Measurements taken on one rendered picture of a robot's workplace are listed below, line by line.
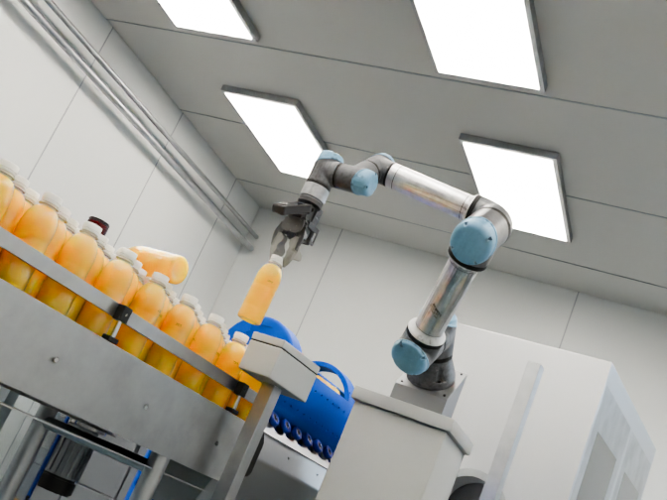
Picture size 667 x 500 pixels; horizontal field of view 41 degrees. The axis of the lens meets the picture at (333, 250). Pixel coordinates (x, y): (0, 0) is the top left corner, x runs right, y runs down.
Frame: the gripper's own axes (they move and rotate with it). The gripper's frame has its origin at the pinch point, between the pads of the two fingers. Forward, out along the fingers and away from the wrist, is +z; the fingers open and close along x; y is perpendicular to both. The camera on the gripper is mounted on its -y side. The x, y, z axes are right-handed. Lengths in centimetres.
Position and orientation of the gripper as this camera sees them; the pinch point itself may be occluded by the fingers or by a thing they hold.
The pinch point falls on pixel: (277, 259)
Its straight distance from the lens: 248.9
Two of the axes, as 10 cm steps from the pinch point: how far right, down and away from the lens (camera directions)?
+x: -8.1, -2.1, 5.5
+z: -4.0, 8.8, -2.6
